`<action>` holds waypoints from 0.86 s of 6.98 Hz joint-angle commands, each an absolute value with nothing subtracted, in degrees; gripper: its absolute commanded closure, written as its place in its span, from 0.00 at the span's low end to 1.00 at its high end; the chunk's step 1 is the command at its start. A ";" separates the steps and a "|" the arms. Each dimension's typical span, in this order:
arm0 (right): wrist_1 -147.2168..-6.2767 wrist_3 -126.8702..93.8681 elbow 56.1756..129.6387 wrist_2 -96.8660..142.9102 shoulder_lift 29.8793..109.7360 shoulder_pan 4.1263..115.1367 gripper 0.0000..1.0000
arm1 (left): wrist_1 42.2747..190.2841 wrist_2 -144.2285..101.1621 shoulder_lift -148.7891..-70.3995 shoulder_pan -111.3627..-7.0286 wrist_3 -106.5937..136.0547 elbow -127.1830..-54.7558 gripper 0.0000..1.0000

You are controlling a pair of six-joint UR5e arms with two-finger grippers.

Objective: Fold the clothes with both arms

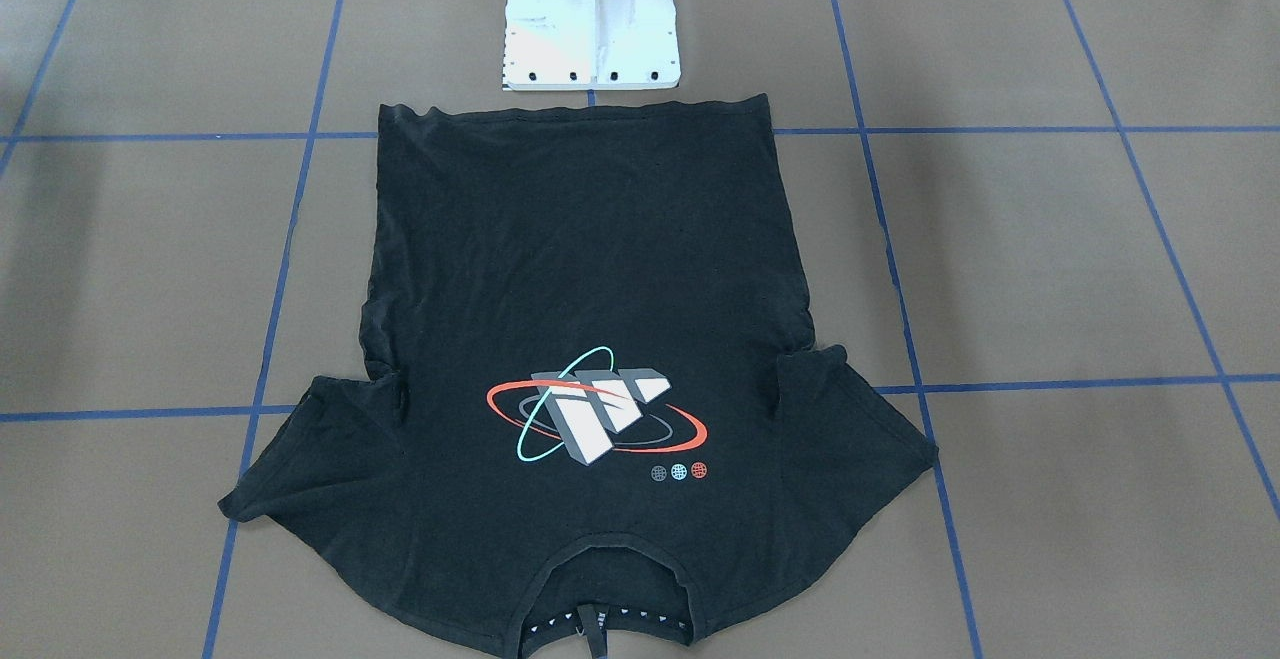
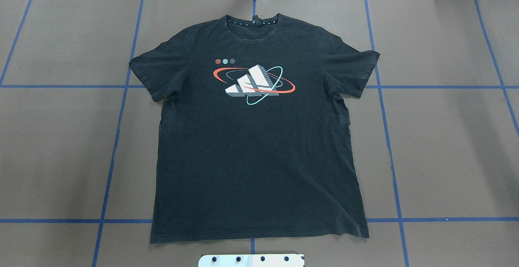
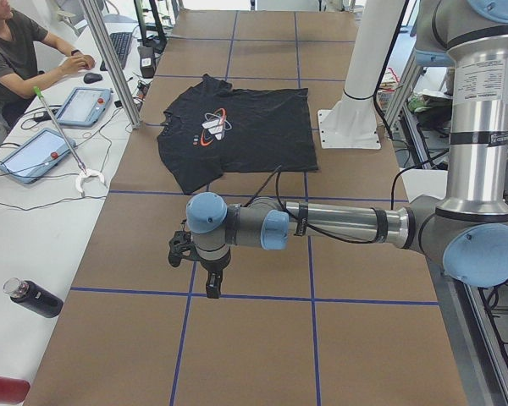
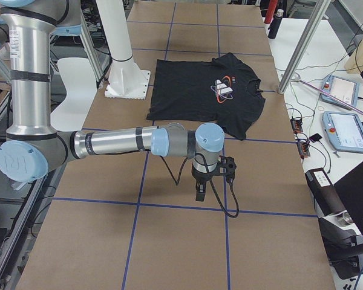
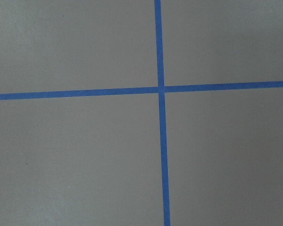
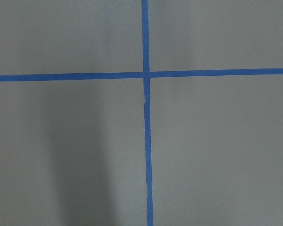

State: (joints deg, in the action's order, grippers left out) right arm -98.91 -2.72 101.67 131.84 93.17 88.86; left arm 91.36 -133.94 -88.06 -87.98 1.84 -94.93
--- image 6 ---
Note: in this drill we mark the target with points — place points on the brown paper table cover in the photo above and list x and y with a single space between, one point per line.
141 112

